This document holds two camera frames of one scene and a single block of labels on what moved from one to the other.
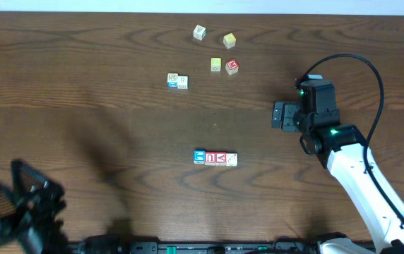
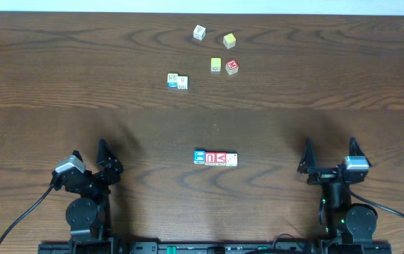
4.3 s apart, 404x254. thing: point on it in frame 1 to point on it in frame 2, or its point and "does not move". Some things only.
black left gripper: [39, 197] to [94, 175]
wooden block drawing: [220, 159] does not move
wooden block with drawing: [232, 159] does not move
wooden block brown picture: [199, 156] does not move
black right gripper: [290, 110] to [309, 166]
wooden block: [210, 158] does not move
